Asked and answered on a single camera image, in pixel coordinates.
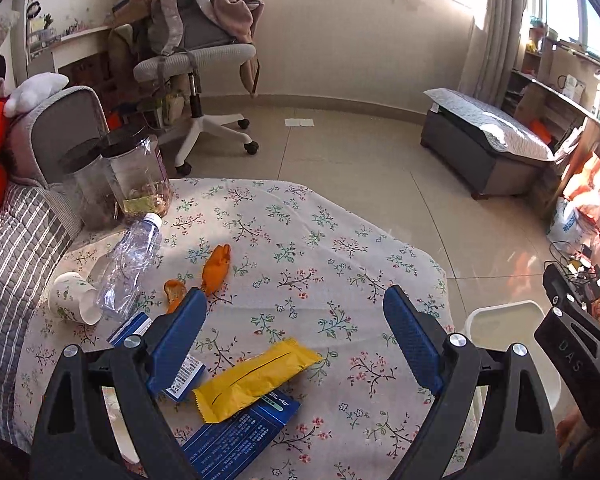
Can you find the grey mesh chair backrest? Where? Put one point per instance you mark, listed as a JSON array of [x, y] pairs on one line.
[[65, 125]]

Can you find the yellow red food wrapper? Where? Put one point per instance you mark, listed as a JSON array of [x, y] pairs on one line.
[[260, 375]]

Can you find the small blue white box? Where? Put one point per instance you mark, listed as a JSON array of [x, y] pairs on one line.
[[130, 325]]

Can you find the white paper sheet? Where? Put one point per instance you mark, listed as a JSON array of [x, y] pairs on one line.
[[299, 122]]

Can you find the white desk with shelf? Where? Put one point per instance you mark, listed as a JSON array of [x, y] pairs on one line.
[[80, 10]]

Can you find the large dark blue box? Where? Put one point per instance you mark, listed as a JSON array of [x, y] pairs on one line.
[[240, 440]]

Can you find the white plastic waste bin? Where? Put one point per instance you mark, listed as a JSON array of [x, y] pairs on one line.
[[500, 320]]

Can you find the white blue plastic bag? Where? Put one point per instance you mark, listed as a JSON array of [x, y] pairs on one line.
[[567, 222]]

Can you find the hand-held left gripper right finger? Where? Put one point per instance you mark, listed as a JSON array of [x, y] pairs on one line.
[[412, 330]]

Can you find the wooden desk with shelves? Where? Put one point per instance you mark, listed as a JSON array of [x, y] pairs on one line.
[[560, 65]]

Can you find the orange white plastic bag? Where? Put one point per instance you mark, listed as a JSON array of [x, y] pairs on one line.
[[590, 185]]

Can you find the grey swivel office chair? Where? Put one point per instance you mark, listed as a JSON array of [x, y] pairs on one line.
[[195, 60]]

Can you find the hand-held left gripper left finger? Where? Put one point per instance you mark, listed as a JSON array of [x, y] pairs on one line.
[[180, 330]]

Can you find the grey backpack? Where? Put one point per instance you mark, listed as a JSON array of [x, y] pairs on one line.
[[195, 20]]

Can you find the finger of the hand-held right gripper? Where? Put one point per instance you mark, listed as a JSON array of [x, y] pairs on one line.
[[567, 292]]

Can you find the floral tablecloth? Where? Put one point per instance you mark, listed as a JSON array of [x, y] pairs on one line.
[[305, 240]]

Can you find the person's right hand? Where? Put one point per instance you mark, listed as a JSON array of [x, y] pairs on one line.
[[575, 430]]

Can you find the clear jar with yellow contents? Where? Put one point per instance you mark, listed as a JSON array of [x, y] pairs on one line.
[[140, 180]]

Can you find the pink cloth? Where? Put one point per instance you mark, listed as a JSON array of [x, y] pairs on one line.
[[240, 5]]

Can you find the clear jar with dark contents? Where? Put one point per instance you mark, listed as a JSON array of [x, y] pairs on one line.
[[85, 195]]

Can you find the white floral paper cup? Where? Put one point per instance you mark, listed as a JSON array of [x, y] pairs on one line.
[[72, 295]]

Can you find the grey curtain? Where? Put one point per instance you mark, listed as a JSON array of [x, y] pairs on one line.
[[500, 25]]

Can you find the grey striped quilt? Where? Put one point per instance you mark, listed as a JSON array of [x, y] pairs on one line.
[[20, 250]]

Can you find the dark grey storage ottoman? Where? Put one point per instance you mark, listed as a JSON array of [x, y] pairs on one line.
[[460, 155]]

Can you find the beige bag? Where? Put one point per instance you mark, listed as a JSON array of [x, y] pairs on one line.
[[174, 107]]

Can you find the white plush toy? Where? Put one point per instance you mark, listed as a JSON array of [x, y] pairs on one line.
[[35, 90]]

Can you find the crushed clear plastic bottle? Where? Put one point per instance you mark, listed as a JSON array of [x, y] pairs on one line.
[[127, 265]]

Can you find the grey quilted cover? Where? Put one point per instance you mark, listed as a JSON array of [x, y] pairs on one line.
[[480, 120]]

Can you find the small orange wrapper piece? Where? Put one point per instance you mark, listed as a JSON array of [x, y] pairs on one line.
[[172, 295]]

